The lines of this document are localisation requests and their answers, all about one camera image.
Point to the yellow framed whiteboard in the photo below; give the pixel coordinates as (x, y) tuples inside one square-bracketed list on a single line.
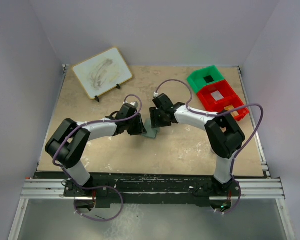
[(102, 72)]

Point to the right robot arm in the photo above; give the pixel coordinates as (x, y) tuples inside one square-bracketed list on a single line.
[(224, 134)]

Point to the orange card in bin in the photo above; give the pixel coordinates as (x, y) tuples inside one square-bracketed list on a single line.
[(233, 113)]

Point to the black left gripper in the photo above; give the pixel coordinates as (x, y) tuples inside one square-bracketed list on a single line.
[(139, 129)]

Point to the teal leather card holder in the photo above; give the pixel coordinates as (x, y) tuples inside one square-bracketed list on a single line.
[(150, 132)]

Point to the black card in green bin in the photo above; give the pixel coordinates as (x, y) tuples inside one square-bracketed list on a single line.
[(208, 79)]

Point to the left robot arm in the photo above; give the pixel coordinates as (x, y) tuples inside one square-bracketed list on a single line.
[(69, 141)]

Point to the silver card in bin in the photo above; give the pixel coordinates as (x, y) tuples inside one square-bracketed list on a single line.
[(217, 96)]

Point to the green plastic bin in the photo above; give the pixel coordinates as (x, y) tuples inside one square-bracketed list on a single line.
[(203, 77)]

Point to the red double plastic bin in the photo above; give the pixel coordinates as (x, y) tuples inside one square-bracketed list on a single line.
[(230, 97)]

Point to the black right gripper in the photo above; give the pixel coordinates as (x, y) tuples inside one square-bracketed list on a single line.
[(156, 122)]

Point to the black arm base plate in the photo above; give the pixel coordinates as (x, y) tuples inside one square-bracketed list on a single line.
[(149, 189)]

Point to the black whiteboard stand clip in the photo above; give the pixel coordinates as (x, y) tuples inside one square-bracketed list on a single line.
[(97, 98)]

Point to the aluminium frame rail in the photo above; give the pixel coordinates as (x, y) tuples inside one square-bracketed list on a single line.
[(151, 207)]

